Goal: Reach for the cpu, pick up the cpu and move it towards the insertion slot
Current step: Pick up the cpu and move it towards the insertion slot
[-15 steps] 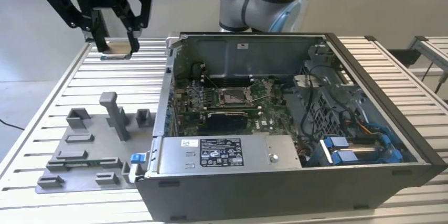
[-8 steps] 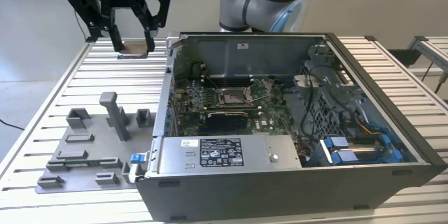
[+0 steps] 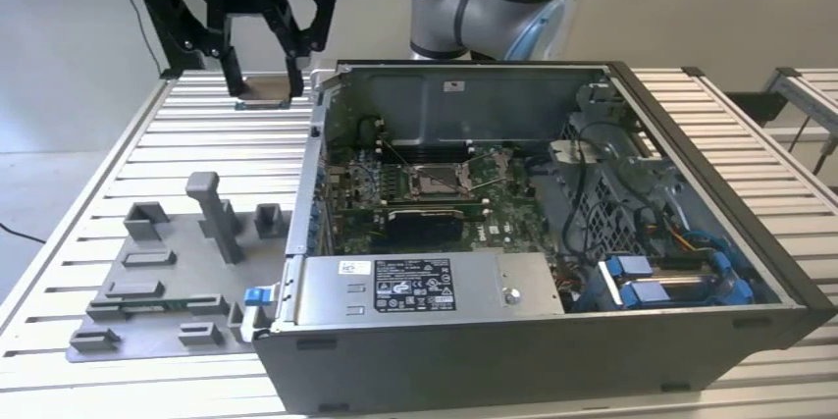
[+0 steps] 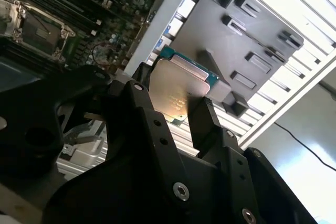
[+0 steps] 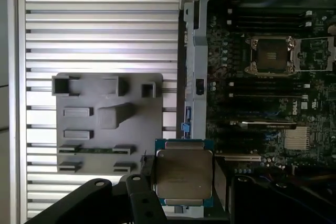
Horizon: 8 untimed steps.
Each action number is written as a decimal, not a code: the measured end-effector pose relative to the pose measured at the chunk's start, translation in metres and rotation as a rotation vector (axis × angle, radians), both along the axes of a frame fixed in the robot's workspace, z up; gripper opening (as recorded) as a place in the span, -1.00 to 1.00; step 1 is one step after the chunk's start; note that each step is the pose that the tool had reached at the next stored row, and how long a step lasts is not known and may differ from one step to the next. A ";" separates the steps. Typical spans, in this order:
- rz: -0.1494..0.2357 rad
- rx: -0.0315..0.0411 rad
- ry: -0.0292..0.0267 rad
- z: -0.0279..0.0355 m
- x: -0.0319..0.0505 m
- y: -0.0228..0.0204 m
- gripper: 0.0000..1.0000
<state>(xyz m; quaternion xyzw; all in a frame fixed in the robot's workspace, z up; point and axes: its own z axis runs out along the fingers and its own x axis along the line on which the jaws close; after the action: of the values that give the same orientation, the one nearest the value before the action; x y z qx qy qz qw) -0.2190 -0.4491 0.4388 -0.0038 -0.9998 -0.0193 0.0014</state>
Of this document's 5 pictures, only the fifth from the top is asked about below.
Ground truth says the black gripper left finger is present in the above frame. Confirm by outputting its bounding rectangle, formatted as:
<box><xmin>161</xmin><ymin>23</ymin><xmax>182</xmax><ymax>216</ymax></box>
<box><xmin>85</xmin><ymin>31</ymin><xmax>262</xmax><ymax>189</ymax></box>
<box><xmin>25</xmin><ymin>155</ymin><xmax>169</xmax><ymax>224</ymax></box>

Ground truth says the metal socket cover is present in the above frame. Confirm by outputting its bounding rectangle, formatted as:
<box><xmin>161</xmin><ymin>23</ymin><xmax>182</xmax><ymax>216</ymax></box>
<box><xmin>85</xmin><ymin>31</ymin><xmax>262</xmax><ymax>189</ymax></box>
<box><xmin>293</xmin><ymin>36</ymin><xmax>336</xmax><ymax>72</ymax></box>

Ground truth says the silver finned heat sink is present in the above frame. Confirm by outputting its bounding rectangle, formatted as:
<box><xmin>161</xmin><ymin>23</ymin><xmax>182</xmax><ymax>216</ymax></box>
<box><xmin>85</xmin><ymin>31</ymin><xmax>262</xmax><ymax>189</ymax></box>
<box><xmin>284</xmin><ymin>126</ymin><xmax>311</xmax><ymax>152</ymax></box>

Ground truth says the blue plastic latch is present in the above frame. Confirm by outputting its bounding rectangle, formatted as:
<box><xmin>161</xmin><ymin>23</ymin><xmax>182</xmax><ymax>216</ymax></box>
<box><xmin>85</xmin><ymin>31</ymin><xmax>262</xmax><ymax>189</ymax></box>
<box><xmin>180</xmin><ymin>122</ymin><xmax>191</xmax><ymax>140</ymax></box>

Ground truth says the green RAM stick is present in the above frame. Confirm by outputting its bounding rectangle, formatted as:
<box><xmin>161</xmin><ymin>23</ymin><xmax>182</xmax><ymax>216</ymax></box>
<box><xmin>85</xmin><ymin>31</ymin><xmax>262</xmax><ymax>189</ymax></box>
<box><xmin>78</xmin><ymin>147</ymin><xmax>116</xmax><ymax>154</ymax></box>

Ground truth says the open black PC case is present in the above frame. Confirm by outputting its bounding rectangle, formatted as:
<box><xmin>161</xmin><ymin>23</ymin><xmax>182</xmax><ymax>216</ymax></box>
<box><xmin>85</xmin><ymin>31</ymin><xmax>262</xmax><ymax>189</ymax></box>
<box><xmin>177</xmin><ymin>0</ymin><xmax>336</xmax><ymax>224</ymax></box>

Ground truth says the silver topped CPU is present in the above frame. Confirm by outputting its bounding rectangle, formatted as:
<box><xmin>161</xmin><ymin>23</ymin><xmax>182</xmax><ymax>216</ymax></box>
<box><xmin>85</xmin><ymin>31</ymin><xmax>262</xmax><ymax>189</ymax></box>
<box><xmin>154</xmin><ymin>137</ymin><xmax>216</xmax><ymax>207</ymax></box>

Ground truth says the black RAM slot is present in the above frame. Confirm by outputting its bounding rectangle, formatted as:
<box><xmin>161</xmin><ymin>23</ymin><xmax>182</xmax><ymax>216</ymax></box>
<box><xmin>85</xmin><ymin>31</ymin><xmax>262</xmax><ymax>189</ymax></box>
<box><xmin>227</xmin><ymin>81</ymin><xmax>312</xmax><ymax>91</ymax></box>
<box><xmin>226</xmin><ymin>18</ymin><xmax>313</xmax><ymax>29</ymax></box>
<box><xmin>227</xmin><ymin>92</ymin><xmax>312</xmax><ymax>102</ymax></box>
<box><xmin>226</xmin><ymin>8</ymin><xmax>313</xmax><ymax>18</ymax></box>

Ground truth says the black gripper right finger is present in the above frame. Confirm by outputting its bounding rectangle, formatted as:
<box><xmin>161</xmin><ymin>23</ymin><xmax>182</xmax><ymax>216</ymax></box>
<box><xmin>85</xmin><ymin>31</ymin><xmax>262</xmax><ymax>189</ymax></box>
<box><xmin>214</xmin><ymin>155</ymin><xmax>336</xmax><ymax>224</ymax></box>

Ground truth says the grey plastic parts rack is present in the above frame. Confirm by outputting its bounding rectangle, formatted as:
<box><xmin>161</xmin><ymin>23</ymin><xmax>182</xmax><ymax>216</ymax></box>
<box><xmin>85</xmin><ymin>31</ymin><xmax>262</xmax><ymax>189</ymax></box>
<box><xmin>51</xmin><ymin>72</ymin><xmax>164</xmax><ymax>175</ymax></box>

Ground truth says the CPU socket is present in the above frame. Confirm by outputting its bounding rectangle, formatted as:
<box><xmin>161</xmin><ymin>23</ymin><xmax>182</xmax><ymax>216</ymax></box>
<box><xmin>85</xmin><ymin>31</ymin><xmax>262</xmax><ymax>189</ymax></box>
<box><xmin>243</xmin><ymin>35</ymin><xmax>296</xmax><ymax>76</ymax></box>

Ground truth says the green motherboard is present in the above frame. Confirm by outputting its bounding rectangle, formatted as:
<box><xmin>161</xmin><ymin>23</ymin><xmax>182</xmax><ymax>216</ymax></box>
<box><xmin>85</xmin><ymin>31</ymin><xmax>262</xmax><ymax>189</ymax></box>
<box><xmin>205</xmin><ymin>0</ymin><xmax>336</xmax><ymax>178</ymax></box>

